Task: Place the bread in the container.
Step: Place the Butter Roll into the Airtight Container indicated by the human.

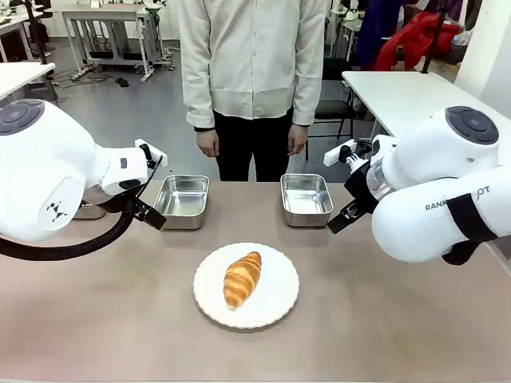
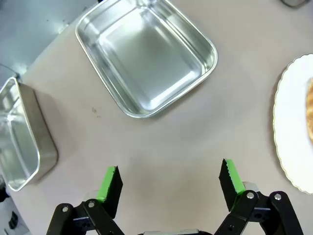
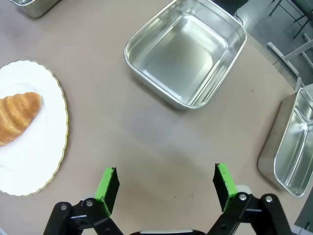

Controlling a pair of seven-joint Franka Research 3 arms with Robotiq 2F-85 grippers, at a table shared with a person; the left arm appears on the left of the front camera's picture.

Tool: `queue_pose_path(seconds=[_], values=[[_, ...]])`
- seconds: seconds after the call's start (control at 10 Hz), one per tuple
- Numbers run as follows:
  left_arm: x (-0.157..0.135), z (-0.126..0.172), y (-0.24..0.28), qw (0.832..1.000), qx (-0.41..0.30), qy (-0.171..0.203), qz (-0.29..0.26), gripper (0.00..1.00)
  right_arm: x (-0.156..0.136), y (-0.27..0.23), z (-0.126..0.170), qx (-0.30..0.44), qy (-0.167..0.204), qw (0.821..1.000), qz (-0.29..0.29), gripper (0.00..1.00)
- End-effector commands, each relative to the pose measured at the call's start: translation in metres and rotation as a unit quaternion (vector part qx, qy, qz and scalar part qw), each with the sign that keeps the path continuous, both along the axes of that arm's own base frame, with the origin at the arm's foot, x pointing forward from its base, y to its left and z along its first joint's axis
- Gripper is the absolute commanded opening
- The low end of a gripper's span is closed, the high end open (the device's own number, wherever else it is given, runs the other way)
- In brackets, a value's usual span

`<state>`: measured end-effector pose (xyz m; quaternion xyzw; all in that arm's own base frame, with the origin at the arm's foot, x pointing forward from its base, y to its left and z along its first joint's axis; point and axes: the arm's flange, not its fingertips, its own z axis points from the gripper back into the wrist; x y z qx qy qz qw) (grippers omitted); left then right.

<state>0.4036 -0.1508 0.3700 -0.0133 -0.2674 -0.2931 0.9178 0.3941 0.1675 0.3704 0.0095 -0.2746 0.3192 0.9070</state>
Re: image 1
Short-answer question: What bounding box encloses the red jacket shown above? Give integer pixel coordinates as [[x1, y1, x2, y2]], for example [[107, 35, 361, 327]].
[[374, 10, 461, 73]]

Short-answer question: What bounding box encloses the person's left hand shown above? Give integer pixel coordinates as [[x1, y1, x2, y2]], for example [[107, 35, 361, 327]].
[[287, 123, 309, 157]]

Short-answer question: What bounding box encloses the person's left forearm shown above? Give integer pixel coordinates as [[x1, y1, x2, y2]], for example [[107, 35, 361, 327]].
[[291, 67, 323, 128]]

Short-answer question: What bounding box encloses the golden croissant bread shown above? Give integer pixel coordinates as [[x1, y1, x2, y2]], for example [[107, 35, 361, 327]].
[[223, 251, 263, 312]]

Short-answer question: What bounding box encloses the black sleeved arm cable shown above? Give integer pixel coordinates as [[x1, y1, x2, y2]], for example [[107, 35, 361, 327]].
[[0, 198, 137, 262]]

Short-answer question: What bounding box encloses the grey background desk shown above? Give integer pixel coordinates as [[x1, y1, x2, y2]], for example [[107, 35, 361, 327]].
[[61, 3, 165, 84]]

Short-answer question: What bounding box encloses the white power strip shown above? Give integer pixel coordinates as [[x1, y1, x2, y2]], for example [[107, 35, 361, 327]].
[[69, 65, 93, 82]]

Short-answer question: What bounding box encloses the rectangular steel container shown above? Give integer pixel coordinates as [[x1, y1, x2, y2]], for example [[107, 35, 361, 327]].
[[279, 172, 335, 228], [153, 174, 211, 231]]

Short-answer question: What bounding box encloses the black strap on arm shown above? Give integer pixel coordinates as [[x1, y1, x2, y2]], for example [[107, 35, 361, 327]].
[[446, 192, 499, 244]]

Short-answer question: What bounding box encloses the person's right hand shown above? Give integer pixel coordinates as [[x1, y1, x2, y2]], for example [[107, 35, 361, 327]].
[[196, 127, 220, 159]]

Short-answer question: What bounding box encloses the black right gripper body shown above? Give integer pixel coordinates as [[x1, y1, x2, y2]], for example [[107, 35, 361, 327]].
[[343, 160, 379, 215]]

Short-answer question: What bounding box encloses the black office chair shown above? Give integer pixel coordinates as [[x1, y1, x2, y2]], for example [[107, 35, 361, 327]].
[[305, 57, 358, 161]]

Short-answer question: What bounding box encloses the person's right forearm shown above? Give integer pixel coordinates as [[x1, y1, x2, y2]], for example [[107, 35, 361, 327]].
[[184, 71, 217, 133]]

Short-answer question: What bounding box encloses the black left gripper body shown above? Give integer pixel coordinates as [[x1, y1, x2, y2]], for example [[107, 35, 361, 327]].
[[100, 184, 145, 215]]

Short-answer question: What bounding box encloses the person in cream shirt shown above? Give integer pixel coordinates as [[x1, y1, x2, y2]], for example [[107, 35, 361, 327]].
[[177, 0, 328, 183]]

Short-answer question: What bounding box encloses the white round plate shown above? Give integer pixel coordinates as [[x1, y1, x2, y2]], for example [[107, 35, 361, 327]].
[[192, 243, 301, 330]]

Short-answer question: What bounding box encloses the black stand pole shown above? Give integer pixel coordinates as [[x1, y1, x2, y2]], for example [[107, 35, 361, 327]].
[[421, 0, 445, 75], [24, 0, 50, 65]]

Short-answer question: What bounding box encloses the person in purple clothes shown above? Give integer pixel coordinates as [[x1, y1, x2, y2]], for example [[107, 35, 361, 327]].
[[354, 0, 406, 69]]

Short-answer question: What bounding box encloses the white side table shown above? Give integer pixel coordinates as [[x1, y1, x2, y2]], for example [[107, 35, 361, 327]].
[[0, 61, 57, 102], [342, 70, 494, 141]]

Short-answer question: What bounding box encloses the thin black camera cable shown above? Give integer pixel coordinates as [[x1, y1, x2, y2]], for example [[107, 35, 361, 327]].
[[136, 154, 164, 201]]

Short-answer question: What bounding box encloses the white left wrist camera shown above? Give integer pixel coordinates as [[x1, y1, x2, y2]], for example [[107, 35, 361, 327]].
[[134, 138, 169, 169]]

